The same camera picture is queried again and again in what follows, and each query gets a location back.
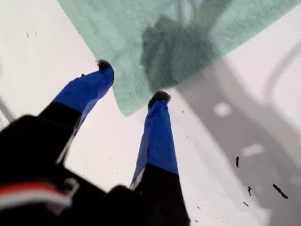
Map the pale green t-shirt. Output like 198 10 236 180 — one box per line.
57 0 301 117

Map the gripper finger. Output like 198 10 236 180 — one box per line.
37 59 115 134
129 90 191 226

